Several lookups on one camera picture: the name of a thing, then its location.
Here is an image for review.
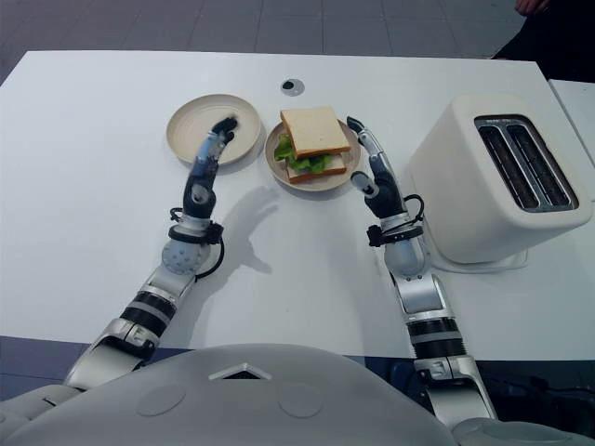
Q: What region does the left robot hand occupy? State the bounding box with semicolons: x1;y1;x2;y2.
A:
181;115;241;221

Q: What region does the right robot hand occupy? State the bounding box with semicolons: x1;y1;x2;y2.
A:
346;115;406;219

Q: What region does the beige plate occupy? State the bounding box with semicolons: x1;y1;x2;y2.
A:
264;118;363;190
165;94;262;165

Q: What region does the bread slice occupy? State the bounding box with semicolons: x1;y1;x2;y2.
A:
279;105;353;159
284;151;348;184

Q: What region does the green lettuce leaf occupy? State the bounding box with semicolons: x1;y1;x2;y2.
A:
272;133;332;175

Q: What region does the cream toaster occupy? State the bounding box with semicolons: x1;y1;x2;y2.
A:
407;92;592;266

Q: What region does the robot body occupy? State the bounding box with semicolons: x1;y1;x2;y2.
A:
0;342;459;446

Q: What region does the person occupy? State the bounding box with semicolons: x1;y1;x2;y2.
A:
493;0;595;85

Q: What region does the black cable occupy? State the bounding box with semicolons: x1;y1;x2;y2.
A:
168;207;226;281
403;194;426;225

